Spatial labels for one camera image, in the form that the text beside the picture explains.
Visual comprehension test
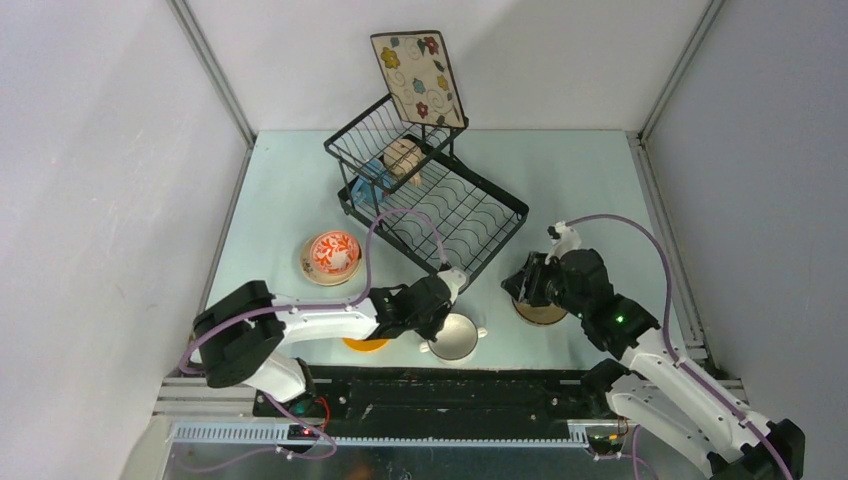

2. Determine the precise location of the beige saucer plate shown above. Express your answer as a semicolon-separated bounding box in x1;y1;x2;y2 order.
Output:
299;235;362;287

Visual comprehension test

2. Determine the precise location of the white two-handled soup bowl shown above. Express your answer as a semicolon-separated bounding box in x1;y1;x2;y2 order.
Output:
419;313;488;366

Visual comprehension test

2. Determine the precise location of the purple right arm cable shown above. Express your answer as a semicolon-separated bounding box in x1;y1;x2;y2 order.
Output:
563;213;796;480

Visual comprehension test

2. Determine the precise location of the tan bowl with dark rim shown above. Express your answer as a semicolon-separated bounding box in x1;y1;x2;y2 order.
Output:
513;301;568;327

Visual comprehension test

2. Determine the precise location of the orange patterned white bowl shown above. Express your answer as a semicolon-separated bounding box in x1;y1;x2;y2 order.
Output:
308;230;361;275

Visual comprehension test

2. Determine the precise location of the left electronics board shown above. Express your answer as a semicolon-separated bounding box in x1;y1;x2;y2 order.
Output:
286;424;321;442

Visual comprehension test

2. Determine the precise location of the square floral ceramic plate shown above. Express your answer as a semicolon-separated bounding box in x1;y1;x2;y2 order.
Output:
370;30;468;129

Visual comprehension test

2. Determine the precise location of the right electronics board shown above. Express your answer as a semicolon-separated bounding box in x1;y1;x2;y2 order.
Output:
585;433;626;461

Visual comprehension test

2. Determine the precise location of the electronics board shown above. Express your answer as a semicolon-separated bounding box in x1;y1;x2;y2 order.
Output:
585;433;626;461
286;424;321;442

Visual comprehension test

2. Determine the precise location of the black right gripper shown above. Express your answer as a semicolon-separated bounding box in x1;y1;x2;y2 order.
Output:
500;251;588;319

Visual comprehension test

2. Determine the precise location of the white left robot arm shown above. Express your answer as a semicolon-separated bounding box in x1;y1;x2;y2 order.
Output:
191;269;467;417

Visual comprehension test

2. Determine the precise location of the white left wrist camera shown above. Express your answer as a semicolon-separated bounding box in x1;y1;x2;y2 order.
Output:
437;267;468;295

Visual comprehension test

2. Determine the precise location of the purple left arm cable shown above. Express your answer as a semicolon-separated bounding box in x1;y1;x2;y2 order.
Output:
177;208;452;462

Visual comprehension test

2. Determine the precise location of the yellow orange bowl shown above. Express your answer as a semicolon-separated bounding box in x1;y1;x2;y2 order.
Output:
342;338;389;353

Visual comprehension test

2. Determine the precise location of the beige ceramic mug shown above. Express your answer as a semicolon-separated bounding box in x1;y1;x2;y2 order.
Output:
382;138;424;180

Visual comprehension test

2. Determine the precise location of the blue floral mug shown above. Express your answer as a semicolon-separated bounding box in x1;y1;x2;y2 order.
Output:
351;159;392;205

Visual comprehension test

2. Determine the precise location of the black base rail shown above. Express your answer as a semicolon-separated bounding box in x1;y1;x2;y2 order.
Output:
284;359;628;441

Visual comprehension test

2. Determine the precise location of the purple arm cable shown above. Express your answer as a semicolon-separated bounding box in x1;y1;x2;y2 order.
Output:
177;208;452;462
563;213;796;480

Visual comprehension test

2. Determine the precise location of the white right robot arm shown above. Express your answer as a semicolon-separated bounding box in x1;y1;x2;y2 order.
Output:
501;249;805;479

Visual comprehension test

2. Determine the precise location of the black wire dish rack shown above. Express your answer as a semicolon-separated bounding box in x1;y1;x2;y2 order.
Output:
323;96;529;281

